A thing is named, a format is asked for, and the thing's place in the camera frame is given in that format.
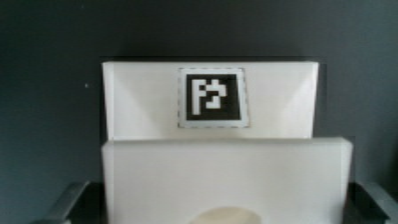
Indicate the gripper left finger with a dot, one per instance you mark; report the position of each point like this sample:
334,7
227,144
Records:
55,216

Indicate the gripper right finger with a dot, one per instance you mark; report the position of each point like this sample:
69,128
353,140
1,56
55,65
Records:
375,204

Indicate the white lamp base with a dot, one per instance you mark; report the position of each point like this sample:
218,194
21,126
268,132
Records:
211,158

